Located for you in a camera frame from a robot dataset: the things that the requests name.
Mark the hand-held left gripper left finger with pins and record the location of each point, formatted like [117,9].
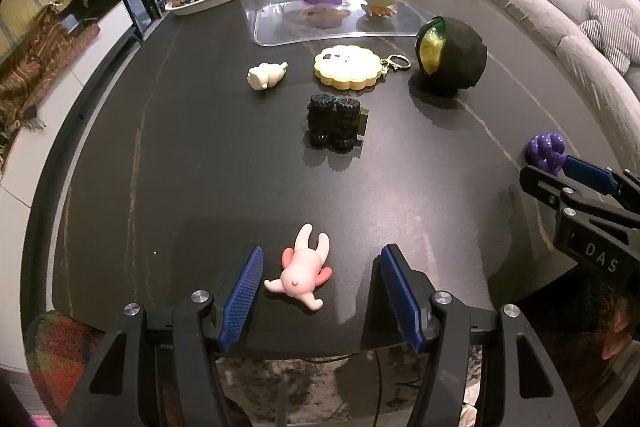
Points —
[245,292]

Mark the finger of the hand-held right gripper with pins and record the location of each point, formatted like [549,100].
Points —
[590,227]
[585,169]

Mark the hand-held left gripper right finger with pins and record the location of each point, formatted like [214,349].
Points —
[400,292]

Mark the purple grape toy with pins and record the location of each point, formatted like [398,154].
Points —
[545,149]

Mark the black and green ball toy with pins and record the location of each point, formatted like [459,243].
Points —
[460,57]

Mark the black toy car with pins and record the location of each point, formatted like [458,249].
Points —
[330,117]

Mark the small white figure toy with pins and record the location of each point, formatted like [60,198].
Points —
[262,77]

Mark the black marble desktop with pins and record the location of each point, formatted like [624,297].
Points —
[200,167]

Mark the person's right hand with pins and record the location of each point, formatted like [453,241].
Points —
[617,332]

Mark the grey patterned rug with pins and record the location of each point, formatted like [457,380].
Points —
[320,387]

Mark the striped star pillow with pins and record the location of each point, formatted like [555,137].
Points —
[610,34]

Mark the grey sofa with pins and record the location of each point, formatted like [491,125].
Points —
[560,12]

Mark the red plaid cloth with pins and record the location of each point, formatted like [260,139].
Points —
[60,357]

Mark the brown patterned cloth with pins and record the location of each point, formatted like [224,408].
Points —
[35,72]

